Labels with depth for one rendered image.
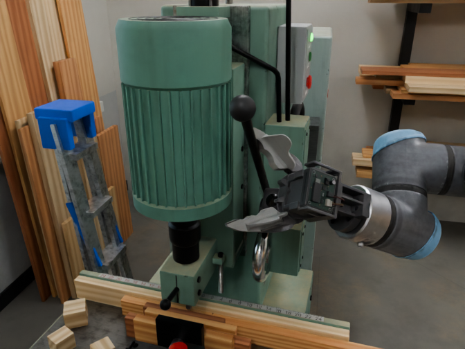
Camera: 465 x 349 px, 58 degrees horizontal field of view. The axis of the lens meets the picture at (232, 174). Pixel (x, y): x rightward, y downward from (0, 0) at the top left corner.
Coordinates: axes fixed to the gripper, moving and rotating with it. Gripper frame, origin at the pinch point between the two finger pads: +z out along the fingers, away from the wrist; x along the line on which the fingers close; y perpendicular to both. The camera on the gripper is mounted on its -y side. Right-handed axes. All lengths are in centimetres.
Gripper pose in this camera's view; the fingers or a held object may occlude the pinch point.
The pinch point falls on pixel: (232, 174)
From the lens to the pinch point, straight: 60.1
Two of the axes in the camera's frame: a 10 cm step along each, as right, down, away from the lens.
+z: -8.7, -3.1, -3.9
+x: -1.9, 9.3, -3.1
